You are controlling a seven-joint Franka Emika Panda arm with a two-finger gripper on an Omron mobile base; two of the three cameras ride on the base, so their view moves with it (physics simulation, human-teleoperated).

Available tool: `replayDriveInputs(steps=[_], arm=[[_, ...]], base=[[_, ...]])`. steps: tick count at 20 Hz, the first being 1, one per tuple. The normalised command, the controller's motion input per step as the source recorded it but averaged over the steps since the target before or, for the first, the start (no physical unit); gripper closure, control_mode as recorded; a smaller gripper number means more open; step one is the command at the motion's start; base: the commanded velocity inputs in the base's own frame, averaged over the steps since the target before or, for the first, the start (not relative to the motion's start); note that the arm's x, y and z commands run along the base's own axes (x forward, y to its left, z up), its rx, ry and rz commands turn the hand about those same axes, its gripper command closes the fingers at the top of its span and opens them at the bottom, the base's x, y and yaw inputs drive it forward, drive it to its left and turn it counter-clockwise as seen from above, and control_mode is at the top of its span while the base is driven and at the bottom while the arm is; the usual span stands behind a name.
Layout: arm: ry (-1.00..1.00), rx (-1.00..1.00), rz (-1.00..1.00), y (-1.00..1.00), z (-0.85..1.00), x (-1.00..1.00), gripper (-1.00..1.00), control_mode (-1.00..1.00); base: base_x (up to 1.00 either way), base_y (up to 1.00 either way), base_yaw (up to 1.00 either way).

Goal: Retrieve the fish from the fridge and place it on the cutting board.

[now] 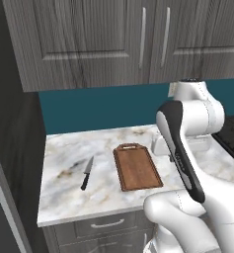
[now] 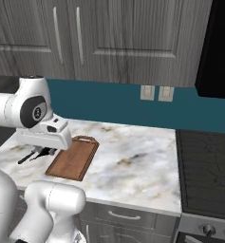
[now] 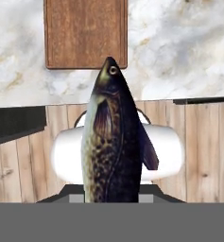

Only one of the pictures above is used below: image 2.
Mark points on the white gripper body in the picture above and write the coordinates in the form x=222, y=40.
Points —
x=44, y=138

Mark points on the white wall socket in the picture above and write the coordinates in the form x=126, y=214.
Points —
x=166, y=94
x=147, y=92

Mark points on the grey wood cupboard door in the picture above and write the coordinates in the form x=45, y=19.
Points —
x=139, y=38
x=22, y=34

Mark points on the grey drawer front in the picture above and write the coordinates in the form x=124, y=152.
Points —
x=161, y=220

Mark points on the silver oven knob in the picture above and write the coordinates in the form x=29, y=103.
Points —
x=209, y=230

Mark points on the silver oven front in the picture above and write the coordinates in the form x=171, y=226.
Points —
x=193, y=225

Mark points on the brown wooden cutting board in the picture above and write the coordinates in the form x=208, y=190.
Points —
x=73, y=158

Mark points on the black hob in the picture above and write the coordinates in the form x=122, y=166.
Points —
x=209, y=174

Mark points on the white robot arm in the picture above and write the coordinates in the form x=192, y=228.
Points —
x=5, y=111

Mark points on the black range hood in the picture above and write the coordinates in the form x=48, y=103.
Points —
x=216, y=53

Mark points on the grey base cupboard door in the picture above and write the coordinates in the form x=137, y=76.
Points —
x=123, y=235

